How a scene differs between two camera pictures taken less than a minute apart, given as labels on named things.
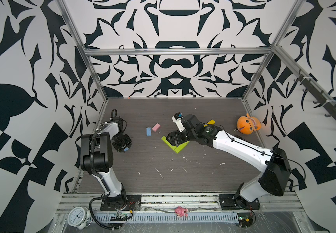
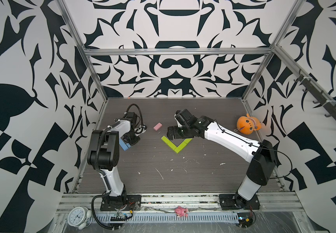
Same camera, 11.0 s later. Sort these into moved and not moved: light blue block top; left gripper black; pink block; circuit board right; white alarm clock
Moved: light blue block top; left gripper black
Not moved: circuit board right; pink block; white alarm clock
